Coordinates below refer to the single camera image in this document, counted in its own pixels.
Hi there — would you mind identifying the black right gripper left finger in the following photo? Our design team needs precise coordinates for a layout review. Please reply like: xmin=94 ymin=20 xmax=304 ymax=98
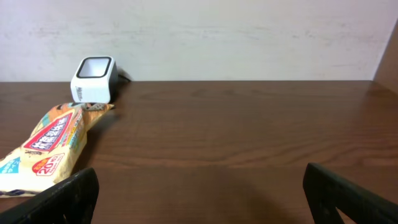
xmin=1 ymin=168 xmax=100 ymax=224

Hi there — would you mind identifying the white barcode scanner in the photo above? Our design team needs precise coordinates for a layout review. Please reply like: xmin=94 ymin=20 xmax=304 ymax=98
xmin=70 ymin=56 xmax=118 ymax=103

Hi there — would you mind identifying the scanner black cable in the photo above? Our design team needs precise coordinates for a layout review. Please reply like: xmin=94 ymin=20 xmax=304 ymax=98
xmin=117 ymin=67 xmax=132 ymax=83

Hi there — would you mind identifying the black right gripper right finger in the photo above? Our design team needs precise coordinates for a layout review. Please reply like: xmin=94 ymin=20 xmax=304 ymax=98
xmin=303 ymin=163 xmax=397 ymax=224

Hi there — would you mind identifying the large yellow wipes pack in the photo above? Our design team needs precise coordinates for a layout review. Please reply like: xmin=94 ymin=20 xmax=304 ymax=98
xmin=1 ymin=103 xmax=114 ymax=198

